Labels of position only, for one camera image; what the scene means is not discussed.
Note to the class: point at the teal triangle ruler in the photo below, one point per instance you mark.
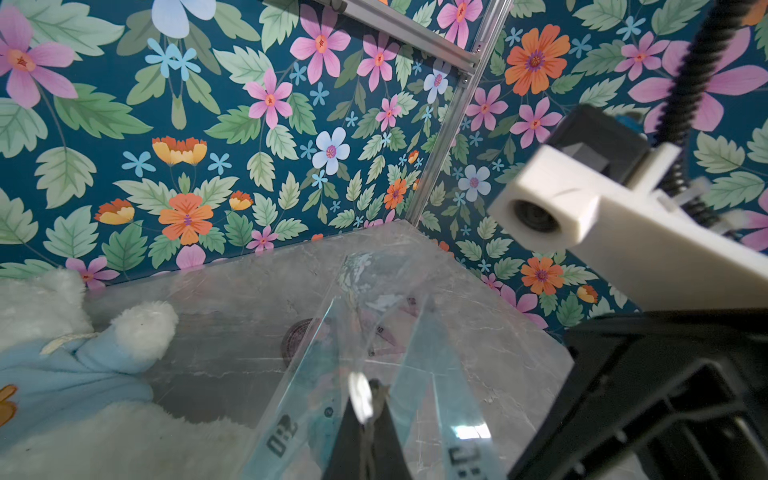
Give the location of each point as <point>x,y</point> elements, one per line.
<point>431,364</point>
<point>296,435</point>

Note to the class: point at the teal ruler set bag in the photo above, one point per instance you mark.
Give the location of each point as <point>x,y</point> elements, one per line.
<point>382,291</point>

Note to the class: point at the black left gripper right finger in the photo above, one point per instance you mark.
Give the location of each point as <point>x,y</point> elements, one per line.
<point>385,458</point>

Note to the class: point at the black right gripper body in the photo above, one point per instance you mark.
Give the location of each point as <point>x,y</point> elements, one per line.
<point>685,392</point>

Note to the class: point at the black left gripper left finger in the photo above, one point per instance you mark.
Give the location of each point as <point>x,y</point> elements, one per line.
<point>346,461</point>

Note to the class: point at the purple protractor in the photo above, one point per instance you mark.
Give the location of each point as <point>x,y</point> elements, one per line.
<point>293,338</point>

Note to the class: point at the white teddy bear blue shirt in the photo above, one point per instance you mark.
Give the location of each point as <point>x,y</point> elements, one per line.
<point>74,403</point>

